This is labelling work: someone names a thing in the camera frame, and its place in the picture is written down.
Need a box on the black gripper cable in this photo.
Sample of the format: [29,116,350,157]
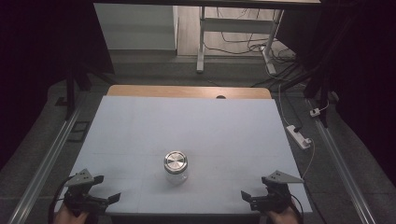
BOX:
[290,194,305,224]
[48,175,76,224]

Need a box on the black rectangular floor frame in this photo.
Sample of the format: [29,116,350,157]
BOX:
[67,120,92,144]

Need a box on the white power strip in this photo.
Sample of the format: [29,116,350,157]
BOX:
[286,124,312,150]

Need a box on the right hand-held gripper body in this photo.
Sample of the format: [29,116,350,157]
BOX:
[248,169,304,215]

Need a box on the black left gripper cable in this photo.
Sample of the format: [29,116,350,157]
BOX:
[48,175,76,224]

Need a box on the person's left hand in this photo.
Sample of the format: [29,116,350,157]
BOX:
[52,203,90,224]

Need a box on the person's right hand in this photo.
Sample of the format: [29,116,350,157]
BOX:
[268,200,302,224]

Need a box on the thin white cable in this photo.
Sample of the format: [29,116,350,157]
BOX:
[301,138,316,180]

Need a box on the clear glass jar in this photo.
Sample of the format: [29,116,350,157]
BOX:
[163,161,190,186]

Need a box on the light blue table mat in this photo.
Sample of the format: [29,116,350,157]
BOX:
[54,95,313,216]

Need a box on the black metal stand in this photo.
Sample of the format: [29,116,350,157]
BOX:
[279,60,332,129]
[55,60,117,121]

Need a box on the white cabinet panel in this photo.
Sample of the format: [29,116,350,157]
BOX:
[93,3,179,51]

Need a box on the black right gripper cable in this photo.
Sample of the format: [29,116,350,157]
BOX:
[290,194,305,224]

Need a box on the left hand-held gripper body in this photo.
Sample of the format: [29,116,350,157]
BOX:
[64,168,110,217]

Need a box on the tangle of dark floor cables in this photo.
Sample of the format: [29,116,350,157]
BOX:
[204,7,297,64]

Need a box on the aluminium floor rail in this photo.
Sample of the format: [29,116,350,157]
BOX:
[7,102,86,224]
[306,98,377,224]

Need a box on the round silver metal lid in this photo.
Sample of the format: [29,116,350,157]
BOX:
[163,150,189,175]

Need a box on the white desk frame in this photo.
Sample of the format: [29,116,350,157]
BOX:
[195,6,285,76]

